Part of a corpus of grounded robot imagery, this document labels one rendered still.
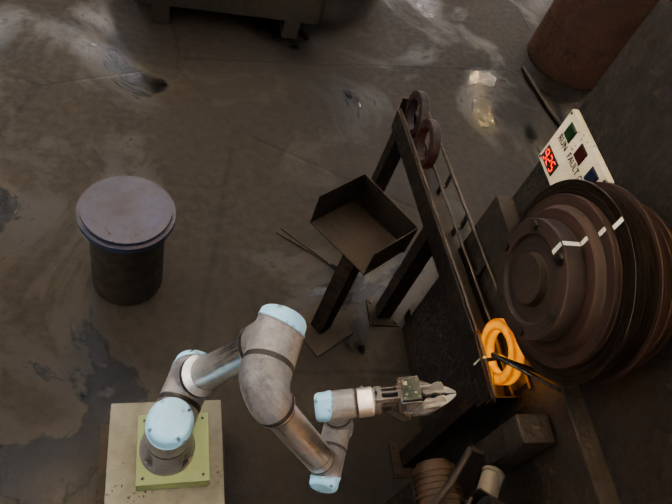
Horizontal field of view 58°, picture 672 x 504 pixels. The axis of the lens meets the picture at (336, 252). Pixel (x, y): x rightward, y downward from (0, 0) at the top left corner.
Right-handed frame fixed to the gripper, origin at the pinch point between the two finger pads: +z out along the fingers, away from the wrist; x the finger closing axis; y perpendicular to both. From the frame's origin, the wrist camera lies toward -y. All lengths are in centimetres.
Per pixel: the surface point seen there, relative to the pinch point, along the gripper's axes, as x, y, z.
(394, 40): 264, -91, 31
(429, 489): -17.8, -22.3, -7.0
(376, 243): 58, -12, -11
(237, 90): 197, -61, -64
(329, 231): 63, -9, -26
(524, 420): -8.9, 0.4, 16.9
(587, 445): -17.7, 4.3, 28.8
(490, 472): -18.5, -8.1, 7.3
